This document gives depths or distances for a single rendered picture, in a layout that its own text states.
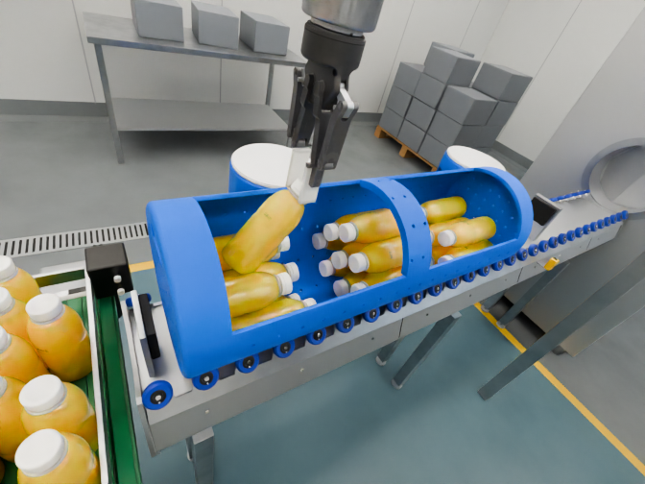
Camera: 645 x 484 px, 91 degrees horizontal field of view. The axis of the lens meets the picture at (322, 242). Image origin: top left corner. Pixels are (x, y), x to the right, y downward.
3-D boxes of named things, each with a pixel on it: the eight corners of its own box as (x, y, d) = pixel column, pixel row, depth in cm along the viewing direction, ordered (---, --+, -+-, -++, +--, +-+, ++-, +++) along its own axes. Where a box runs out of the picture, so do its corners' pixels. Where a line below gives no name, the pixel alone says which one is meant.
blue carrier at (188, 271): (496, 280, 95) (560, 201, 78) (189, 413, 51) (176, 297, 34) (429, 224, 113) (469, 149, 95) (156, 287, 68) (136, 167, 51)
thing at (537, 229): (536, 240, 125) (563, 208, 115) (530, 242, 123) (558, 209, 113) (513, 224, 131) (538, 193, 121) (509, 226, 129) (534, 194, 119)
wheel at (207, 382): (218, 361, 55) (215, 357, 57) (190, 372, 53) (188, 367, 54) (222, 385, 56) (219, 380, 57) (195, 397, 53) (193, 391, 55)
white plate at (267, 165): (219, 173, 90) (219, 177, 91) (314, 195, 93) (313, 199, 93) (244, 135, 111) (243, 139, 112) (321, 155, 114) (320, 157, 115)
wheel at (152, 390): (171, 378, 51) (169, 374, 53) (139, 391, 49) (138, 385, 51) (176, 404, 52) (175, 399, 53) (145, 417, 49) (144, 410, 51)
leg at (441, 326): (403, 386, 167) (464, 315, 128) (395, 391, 164) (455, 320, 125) (396, 376, 171) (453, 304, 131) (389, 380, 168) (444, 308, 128)
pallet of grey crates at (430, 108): (475, 176, 409) (535, 77, 334) (433, 181, 369) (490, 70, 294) (414, 134, 480) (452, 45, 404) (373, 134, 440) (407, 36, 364)
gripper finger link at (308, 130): (311, 78, 40) (306, 71, 41) (289, 149, 49) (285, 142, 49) (336, 80, 42) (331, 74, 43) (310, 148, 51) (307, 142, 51)
